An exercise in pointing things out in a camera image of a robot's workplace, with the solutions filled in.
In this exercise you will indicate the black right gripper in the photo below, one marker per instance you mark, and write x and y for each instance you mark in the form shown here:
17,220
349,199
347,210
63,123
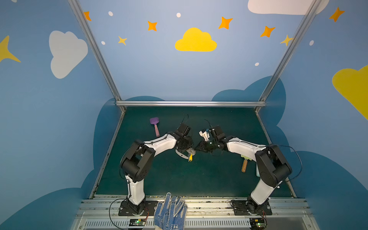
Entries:
207,144

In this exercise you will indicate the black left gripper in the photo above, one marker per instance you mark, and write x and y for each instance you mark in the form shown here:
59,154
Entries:
185,143

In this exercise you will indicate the silver perforated metal plate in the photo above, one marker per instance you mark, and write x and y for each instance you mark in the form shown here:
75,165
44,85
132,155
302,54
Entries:
185,154

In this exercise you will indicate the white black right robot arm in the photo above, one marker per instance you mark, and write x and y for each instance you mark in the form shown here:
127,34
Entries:
271,164

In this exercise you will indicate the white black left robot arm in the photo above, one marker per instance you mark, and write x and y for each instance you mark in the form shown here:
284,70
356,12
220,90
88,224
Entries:
138,159

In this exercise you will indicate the blue dotted work gloves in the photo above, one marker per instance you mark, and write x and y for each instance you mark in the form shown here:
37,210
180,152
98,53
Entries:
170,214

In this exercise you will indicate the left green circuit board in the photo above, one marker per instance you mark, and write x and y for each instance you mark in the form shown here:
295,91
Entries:
137,223

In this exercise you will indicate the green circuit board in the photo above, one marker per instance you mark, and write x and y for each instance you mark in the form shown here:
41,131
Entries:
137,223
257,224

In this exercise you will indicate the right green circuit board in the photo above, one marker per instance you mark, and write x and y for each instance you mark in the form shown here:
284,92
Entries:
257,224

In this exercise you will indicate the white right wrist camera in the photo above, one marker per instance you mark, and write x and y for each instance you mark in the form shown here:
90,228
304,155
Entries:
204,134

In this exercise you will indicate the purple spade pink handle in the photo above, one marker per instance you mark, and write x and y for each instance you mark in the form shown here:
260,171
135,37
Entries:
154,121

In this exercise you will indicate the wooden handle tool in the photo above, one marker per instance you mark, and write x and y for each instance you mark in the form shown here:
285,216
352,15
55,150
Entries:
245,163

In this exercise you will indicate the aluminium back frame rail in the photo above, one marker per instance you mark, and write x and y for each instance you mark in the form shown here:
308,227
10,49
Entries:
191,103

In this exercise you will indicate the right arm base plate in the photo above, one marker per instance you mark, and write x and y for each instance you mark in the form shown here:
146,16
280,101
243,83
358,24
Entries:
250,207

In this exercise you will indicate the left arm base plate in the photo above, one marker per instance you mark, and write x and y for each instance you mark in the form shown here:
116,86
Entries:
144,208

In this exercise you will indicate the aluminium left frame post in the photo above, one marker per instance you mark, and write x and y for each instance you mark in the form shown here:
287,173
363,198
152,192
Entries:
83,22

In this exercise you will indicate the aluminium frame post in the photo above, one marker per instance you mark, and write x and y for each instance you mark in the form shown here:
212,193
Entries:
298,36
83,22

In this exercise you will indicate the aluminium right frame post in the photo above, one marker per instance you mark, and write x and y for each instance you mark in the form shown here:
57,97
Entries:
298,36

